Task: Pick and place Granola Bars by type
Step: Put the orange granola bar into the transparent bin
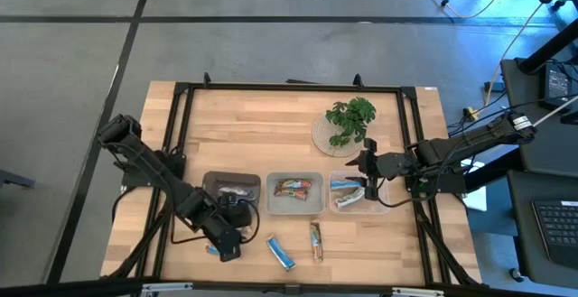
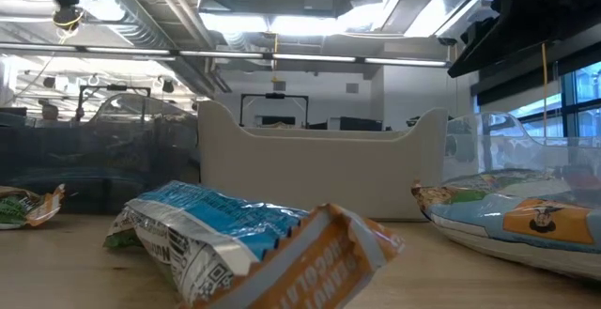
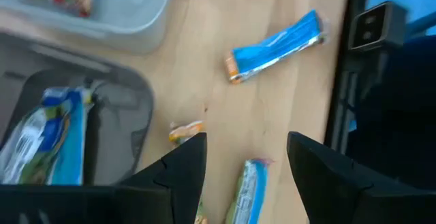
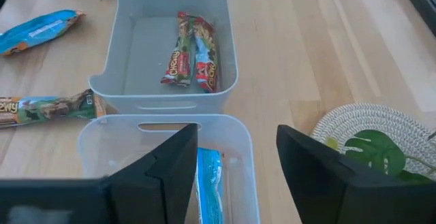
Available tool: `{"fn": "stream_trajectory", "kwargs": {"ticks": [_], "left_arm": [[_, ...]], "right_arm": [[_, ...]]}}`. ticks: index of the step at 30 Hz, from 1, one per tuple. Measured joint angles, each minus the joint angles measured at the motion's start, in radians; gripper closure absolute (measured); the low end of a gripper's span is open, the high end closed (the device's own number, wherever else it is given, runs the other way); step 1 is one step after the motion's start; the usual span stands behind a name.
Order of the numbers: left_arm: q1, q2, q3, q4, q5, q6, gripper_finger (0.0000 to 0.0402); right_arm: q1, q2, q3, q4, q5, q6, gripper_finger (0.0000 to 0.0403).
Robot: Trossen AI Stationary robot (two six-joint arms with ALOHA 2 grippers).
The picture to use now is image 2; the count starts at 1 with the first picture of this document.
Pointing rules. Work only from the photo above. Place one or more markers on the black gantry frame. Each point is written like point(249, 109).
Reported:
point(274, 97)
point(115, 88)

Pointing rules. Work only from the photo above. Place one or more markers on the person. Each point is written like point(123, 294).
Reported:
point(50, 112)

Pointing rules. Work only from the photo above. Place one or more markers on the dark translucent plastic bin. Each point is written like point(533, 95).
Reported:
point(103, 144)

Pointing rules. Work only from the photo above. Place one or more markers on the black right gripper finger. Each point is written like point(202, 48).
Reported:
point(507, 50)

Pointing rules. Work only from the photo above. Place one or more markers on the clear plastic bin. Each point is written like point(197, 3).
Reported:
point(516, 149)

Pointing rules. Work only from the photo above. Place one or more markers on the tan and blue granola bar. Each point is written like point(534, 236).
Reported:
point(507, 224)

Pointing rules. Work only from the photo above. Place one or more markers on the long ceiling light bar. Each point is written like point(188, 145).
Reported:
point(314, 57)

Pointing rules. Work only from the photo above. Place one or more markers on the black monitor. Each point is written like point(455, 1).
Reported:
point(359, 123)

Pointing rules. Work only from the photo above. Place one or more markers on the light opaque plastic bin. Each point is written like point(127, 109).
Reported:
point(324, 168)

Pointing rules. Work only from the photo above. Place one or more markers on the tan and green granola bar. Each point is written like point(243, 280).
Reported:
point(28, 208)

